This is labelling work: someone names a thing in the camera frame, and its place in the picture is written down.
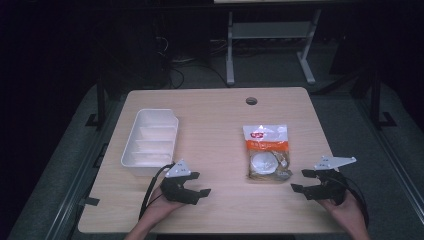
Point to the person's left hand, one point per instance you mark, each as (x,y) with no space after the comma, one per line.
(160,207)

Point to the orange and white snack packet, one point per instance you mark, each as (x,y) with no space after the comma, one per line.
(268,153)

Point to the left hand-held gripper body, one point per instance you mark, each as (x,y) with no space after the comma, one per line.
(176,192)

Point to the black metal stand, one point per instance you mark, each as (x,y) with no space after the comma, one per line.
(100,106)
(376,100)

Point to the grey metal stand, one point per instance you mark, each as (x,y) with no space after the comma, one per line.
(271,30)

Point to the black table edge clip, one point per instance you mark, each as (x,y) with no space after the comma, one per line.
(90,201)

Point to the person's right hand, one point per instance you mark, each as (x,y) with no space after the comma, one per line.
(345,210)

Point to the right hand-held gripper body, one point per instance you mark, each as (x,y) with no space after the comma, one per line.
(328,188)

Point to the white plastic bin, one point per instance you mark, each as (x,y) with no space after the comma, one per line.
(150,141)

